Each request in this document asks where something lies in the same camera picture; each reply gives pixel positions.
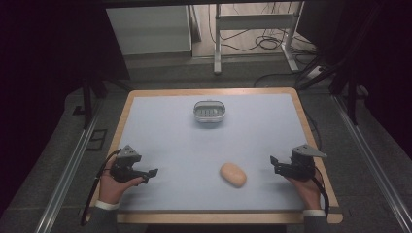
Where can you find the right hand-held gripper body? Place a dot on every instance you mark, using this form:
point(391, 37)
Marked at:
point(301, 163)

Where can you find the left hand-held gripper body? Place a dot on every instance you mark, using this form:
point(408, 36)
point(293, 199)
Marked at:
point(124, 165)

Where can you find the person's left hand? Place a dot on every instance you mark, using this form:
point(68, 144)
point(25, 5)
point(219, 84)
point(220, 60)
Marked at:
point(111, 189)

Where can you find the person's right hand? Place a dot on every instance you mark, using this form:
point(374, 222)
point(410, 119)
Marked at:
point(306, 191)

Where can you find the tan bread roll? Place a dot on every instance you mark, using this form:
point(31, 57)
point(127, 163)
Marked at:
point(233, 174)

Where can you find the light blue table mat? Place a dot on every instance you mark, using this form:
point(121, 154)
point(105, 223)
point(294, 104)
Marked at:
point(194, 149)

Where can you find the black metal stand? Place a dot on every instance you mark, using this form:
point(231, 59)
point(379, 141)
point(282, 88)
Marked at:
point(351, 93)
point(87, 97)

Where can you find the grey soap dish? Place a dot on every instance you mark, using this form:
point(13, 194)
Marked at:
point(209, 111)

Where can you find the white power strip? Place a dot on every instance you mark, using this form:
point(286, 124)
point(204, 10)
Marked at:
point(315, 73)

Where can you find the white cabinet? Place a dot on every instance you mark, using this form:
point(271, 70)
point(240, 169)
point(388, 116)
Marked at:
point(149, 29)

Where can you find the metal floor rail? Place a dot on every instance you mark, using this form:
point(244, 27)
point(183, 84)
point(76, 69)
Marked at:
point(64, 181)
point(372, 161)

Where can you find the white metal desk frame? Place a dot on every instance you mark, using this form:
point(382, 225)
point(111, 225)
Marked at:
point(252, 22)

